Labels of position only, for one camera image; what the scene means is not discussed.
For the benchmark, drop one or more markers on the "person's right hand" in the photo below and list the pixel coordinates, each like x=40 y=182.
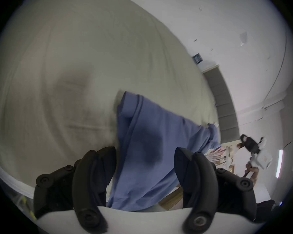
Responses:
x=252 y=170

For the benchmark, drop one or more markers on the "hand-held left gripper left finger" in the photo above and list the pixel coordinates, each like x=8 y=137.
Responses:
x=88 y=179

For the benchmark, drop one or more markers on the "bed with beige sheet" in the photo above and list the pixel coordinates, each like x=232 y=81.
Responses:
x=88 y=45

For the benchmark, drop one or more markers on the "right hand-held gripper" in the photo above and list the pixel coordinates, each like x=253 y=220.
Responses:
x=262 y=158

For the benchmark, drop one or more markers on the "blue shirt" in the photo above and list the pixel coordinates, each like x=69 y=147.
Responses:
x=146 y=130

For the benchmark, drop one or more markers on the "grey padded headboard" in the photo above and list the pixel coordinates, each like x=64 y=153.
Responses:
x=224 y=101

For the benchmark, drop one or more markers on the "dark blue wall sign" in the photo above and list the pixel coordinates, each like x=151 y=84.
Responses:
x=197 y=58

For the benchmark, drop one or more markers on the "person's body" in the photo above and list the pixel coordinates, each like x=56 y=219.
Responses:
x=267 y=209

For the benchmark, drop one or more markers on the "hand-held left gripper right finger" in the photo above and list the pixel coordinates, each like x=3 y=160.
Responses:
x=200 y=179

